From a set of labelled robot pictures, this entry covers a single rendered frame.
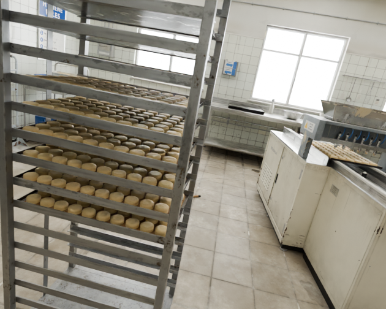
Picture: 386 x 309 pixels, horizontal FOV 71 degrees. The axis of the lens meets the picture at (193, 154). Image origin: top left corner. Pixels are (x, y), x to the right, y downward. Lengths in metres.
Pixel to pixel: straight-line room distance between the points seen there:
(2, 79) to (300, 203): 2.10
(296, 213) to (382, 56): 3.89
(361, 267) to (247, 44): 4.14
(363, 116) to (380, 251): 1.00
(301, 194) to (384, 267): 0.75
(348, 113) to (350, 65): 3.25
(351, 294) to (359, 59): 4.28
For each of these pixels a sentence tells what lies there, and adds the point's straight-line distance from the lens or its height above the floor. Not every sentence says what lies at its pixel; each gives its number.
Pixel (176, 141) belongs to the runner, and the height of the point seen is 1.14.
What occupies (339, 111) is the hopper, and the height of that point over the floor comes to 1.26.
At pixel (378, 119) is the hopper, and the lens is 2.46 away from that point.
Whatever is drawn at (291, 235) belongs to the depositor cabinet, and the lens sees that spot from 2.52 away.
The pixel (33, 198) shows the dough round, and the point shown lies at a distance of 1.19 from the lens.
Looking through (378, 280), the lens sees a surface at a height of 0.40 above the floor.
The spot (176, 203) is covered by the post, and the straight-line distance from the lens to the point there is 0.86.
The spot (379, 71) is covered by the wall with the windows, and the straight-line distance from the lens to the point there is 5.73.
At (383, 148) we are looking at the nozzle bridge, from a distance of 2.53.
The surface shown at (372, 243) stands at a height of 0.62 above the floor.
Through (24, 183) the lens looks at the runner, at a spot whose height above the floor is 0.87.
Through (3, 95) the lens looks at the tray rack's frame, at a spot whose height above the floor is 1.18.
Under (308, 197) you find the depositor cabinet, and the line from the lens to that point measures 2.39.
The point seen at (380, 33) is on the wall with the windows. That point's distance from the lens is 5.74.
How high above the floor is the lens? 1.35
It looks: 17 degrees down
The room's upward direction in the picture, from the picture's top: 10 degrees clockwise
